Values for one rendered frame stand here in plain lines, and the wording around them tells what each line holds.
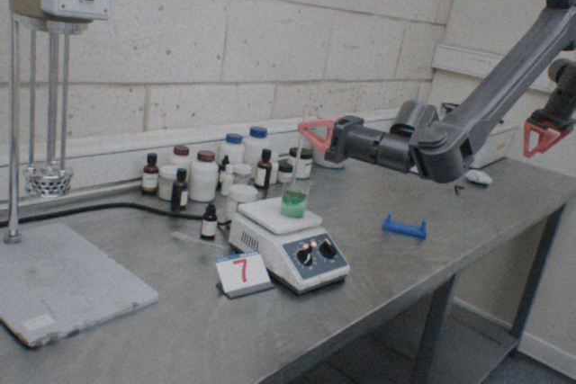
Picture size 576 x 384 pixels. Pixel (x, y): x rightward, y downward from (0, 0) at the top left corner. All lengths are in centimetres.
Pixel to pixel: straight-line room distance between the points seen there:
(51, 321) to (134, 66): 64
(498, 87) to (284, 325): 50
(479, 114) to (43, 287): 70
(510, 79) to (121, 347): 69
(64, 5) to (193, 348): 47
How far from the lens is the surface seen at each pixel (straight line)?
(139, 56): 128
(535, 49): 99
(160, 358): 77
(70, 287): 89
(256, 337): 82
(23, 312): 85
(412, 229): 129
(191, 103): 140
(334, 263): 99
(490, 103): 90
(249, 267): 95
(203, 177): 122
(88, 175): 123
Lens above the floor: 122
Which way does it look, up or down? 17 degrees down
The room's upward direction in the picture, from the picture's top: 10 degrees clockwise
